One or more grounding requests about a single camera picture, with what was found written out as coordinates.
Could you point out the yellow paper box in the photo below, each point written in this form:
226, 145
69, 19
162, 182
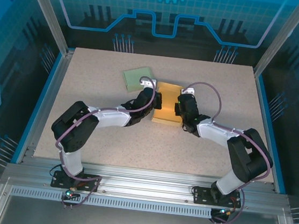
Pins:
169, 106

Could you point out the green paper box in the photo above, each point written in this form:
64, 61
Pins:
133, 79

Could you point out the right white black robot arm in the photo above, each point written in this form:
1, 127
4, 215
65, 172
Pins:
217, 130

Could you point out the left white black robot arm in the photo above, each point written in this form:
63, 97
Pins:
111, 117

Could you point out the aluminium frame rail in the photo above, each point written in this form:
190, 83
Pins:
144, 181

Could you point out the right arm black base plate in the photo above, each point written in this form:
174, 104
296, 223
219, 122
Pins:
202, 196

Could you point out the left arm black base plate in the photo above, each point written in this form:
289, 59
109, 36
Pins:
60, 181

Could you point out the aluminium frame post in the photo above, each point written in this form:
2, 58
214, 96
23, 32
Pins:
47, 11
279, 37

